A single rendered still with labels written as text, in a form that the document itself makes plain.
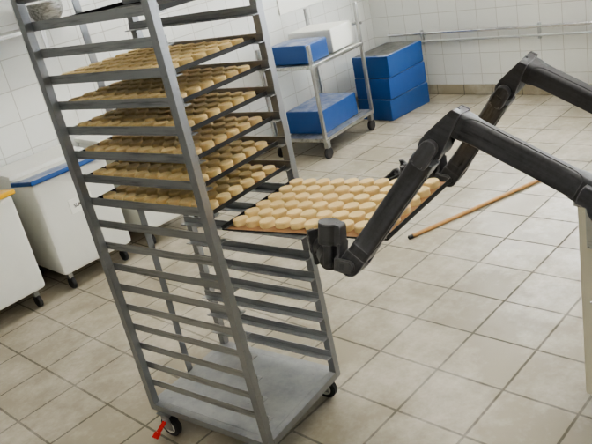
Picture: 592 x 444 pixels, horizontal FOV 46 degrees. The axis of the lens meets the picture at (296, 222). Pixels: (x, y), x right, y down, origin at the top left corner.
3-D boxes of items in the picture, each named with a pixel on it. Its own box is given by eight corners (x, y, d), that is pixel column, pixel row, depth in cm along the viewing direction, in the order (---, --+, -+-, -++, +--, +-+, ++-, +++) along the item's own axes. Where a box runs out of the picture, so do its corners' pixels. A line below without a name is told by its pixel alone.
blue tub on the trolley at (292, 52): (292, 57, 599) (289, 39, 593) (329, 55, 574) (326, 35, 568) (270, 66, 579) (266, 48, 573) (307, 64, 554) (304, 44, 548)
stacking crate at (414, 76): (393, 81, 702) (390, 62, 694) (426, 81, 675) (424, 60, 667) (357, 99, 664) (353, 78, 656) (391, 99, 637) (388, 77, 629)
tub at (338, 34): (313, 47, 630) (308, 24, 623) (355, 42, 605) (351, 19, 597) (291, 56, 604) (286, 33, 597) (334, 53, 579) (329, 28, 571)
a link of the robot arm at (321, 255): (320, 272, 178) (342, 270, 179) (320, 247, 176) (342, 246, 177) (315, 262, 185) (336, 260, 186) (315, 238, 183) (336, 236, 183)
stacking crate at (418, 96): (397, 100, 709) (395, 81, 701) (430, 101, 681) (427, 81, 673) (360, 119, 673) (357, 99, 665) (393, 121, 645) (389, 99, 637)
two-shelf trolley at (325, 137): (329, 127, 669) (306, 7, 626) (378, 127, 636) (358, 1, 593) (277, 159, 610) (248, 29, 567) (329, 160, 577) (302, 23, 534)
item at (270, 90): (276, 94, 237) (274, 85, 235) (270, 97, 235) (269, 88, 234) (150, 99, 275) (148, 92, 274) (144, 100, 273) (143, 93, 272)
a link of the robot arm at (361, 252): (442, 150, 151) (458, 140, 160) (421, 135, 152) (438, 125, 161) (348, 284, 174) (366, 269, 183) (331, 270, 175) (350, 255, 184)
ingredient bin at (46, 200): (72, 296, 434) (30, 181, 405) (26, 277, 478) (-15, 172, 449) (142, 257, 468) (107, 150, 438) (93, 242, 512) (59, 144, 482)
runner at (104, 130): (198, 132, 209) (196, 123, 208) (192, 136, 207) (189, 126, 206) (70, 132, 247) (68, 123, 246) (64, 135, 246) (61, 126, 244)
